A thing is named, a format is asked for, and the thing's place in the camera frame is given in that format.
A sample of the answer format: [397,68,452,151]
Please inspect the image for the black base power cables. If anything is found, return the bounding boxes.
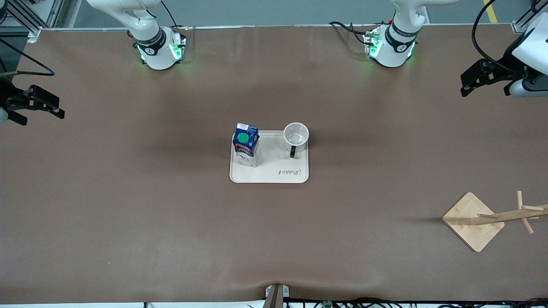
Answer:
[329,21,375,45]

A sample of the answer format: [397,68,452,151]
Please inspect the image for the wooden cup rack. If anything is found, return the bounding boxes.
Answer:
[442,190,548,253]

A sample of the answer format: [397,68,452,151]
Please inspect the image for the thin black base cable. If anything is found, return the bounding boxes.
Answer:
[161,0,189,30]

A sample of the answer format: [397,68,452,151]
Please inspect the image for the black cable bundle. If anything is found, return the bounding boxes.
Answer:
[246,297,548,308]

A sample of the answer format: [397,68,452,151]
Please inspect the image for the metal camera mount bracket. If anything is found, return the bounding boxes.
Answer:
[265,283,291,308]

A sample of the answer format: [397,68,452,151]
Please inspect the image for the aluminium frame profile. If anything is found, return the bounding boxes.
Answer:
[0,0,65,43]
[512,0,548,34]

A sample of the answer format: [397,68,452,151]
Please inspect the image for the brown table mat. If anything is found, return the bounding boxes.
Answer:
[0,24,548,305]

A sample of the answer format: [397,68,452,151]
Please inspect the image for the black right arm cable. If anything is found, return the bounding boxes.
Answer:
[0,38,55,77]

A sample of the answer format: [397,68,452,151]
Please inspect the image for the beige plastic tray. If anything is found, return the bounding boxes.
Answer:
[229,130,310,184]

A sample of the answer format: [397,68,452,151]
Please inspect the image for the white smiley mug black handle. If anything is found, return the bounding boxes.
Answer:
[283,122,310,159]

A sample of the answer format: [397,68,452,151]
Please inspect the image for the blue milk carton green cap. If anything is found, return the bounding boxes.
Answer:
[232,123,261,168]

